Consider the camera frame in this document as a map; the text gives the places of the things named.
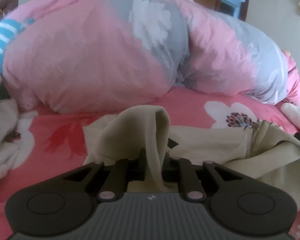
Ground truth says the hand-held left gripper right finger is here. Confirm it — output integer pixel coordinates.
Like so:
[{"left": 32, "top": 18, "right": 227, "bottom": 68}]
[{"left": 161, "top": 152, "right": 243, "bottom": 202}]

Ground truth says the white cloth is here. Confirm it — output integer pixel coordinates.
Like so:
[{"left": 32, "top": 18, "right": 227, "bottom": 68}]
[{"left": 0, "top": 97, "right": 38, "bottom": 183}]

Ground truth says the white fluffy garment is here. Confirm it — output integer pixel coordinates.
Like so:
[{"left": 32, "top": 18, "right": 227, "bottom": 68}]
[{"left": 281, "top": 102, "right": 300, "bottom": 133}]

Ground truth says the pink grey floral quilt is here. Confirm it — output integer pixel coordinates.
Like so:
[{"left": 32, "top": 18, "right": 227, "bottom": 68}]
[{"left": 1, "top": 0, "right": 300, "bottom": 114}]

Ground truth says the turquoise striped cloth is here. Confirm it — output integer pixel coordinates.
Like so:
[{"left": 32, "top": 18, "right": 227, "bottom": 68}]
[{"left": 0, "top": 17, "right": 35, "bottom": 74}]

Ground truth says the beige jacket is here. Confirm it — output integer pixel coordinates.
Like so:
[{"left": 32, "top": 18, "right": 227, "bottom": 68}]
[{"left": 82, "top": 105, "right": 300, "bottom": 210}]

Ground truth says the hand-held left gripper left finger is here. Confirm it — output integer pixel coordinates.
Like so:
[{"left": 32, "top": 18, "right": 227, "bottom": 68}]
[{"left": 64, "top": 148, "right": 148, "bottom": 202}]

